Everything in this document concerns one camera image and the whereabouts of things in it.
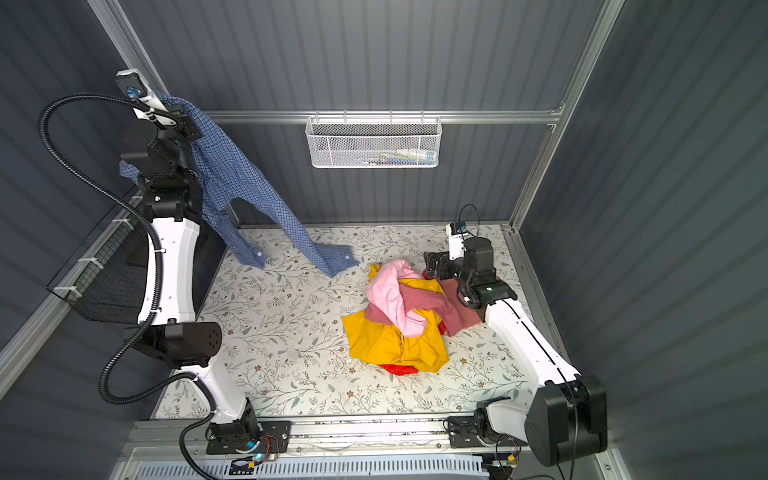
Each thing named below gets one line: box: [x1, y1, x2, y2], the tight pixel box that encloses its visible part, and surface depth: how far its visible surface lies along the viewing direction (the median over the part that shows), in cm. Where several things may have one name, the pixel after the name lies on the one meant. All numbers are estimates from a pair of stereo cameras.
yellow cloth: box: [342, 264, 449, 372], surface depth 86 cm
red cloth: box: [378, 320, 447, 376], surface depth 84 cm
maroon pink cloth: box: [364, 278, 482, 336], surface depth 87 cm
